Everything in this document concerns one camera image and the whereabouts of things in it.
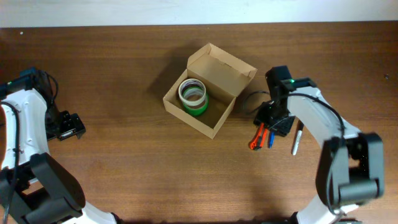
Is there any blue pen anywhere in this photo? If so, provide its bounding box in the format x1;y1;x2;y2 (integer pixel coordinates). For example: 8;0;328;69
268;132;275;149

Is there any black white marker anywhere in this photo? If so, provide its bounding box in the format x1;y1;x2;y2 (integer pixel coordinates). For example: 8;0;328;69
292;121;304;156

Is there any orange utility knife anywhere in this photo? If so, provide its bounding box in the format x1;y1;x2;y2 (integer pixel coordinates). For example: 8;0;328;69
249;123;268;151

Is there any brown cardboard box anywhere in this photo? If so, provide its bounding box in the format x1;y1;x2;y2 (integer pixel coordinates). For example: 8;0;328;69
163;43;257;139

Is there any green tape roll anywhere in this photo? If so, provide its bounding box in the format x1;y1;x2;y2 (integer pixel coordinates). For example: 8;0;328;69
181;87;209;116

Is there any beige masking tape roll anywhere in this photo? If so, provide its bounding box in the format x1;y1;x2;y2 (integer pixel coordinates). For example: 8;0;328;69
178;78;206;108

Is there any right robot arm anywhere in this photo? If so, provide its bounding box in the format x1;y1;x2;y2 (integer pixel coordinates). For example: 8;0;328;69
251;65;385;223

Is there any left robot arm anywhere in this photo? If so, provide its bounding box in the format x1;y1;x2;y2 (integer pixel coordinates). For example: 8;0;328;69
1;68;123;224

